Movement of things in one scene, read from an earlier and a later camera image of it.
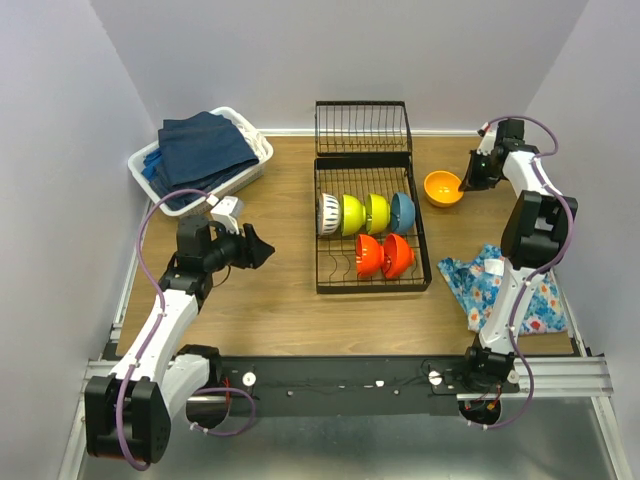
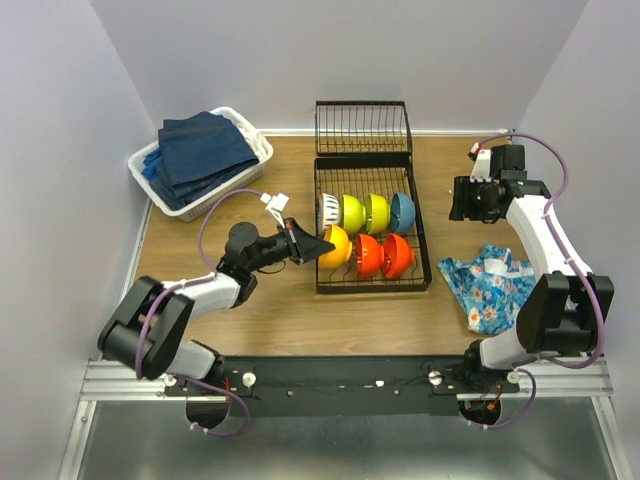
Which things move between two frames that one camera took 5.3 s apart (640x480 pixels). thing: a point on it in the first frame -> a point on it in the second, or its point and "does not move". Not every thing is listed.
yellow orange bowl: (441, 188) -> (343, 248)
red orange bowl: (398, 256) does not move
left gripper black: (253, 251) -> (310, 248)
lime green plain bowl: (378, 213) does not move
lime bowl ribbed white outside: (328, 214) does not move
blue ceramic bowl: (402, 212) does not move
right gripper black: (475, 183) -> (463, 187)
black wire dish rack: (368, 230) does not move
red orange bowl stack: (369, 256) does not move
